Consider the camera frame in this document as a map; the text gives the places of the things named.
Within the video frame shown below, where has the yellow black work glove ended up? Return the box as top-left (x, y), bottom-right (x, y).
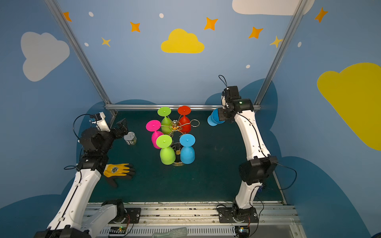
top-left (103, 163), bottom-right (136, 188)

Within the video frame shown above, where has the silver tin can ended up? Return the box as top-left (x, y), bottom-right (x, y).
top-left (123, 131), bottom-right (137, 145)

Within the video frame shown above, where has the right circuit board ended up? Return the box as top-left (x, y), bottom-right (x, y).
top-left (234, 226), bottom-right (250, 238)

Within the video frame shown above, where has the front green wine glass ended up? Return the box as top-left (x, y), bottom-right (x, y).
top-left (156, 134), bottom-right (176, 165)

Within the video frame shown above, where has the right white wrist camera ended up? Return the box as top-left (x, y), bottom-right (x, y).
top-left (221, 86), bottom-right (242, 108)

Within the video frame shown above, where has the frame post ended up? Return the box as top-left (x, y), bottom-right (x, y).
top-left (45, 0), bottom-right (112, 106)
top-left (254, 0), bottom-right (309, 111)

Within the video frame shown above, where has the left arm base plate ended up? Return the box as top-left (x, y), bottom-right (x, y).
top-left (108, 208), bottom-right (141, 225)

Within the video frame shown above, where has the pink wine glass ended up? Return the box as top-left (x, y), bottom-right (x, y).
top-left (145, 120), bottom-right (163, 149)

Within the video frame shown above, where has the aluminium rail base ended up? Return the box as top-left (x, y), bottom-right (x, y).
top-left (83, 201), bottom-right (302, 231)

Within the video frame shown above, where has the gold wire glass rack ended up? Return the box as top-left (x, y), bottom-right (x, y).
top-left (169, 122), bottom-right (191, 166)

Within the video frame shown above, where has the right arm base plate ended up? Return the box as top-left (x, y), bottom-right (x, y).
top-left (216, 206), bottom-right (259, 223)

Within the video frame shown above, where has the back frame bar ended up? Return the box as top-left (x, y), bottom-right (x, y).
top-left (105, 104), bottom-right (262, 111)

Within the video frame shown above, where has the left circuit board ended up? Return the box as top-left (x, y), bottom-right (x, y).
top-left (108, 226), bottom-right (128, 238)

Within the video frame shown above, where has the red wine glass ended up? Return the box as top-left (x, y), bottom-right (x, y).
top-left (178, 106), bottom-right (191, 133)

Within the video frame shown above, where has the back green wine glass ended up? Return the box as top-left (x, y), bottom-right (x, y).
top-left (157, 107), bottom-right (173, 135)

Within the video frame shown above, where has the blue wine glass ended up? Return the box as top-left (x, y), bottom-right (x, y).
top-left (180, 134), bottom-right (195, 164)
top-left (207, 109), bottom-right (224, 127)

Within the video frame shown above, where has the left frame post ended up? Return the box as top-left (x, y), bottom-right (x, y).
top-left (45, 0), bottom-right (112, 106)

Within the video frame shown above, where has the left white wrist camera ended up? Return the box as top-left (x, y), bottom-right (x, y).
top-left (90, 112), bottom-right (111, 132)

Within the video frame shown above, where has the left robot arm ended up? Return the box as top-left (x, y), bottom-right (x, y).
top-left (35, 119), bottom-right (129, 238)

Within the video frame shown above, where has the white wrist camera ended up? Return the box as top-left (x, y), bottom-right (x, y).
top-left (90, 112), bottom-right (111, 132)
top-left (221, 86), bottom-right (242, 108)

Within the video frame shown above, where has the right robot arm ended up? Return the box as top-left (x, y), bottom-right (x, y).
top-left (218, 96), bottom-right (278, 222)

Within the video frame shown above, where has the right frame post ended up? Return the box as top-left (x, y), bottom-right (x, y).
top-left (254, 0), bottom-right (309, 111)

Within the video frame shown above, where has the circuit board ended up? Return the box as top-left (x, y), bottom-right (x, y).
top-left (108, 226), bottom-right (128, 238)
top-left (234, 226), bottom-right (250, 238)

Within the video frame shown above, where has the green wine glass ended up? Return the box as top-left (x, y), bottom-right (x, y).
top-left (156, 134), bottom-right (176, 165)
top-left (157, 107), bottom-right (173, 135)

